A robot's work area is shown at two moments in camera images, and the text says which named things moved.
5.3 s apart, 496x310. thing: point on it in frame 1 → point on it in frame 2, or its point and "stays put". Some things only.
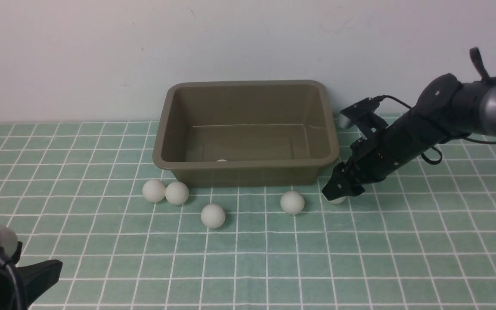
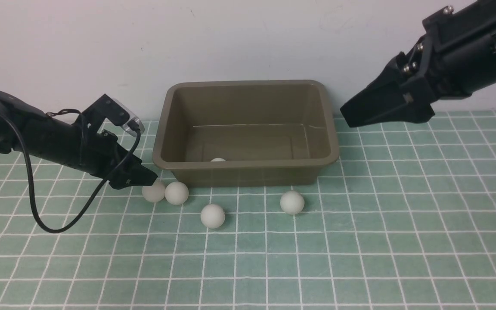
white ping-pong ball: (292, 202) stays put
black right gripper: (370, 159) → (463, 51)
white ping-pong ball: (153, 190) stays put
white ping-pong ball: (177, 193) stays put
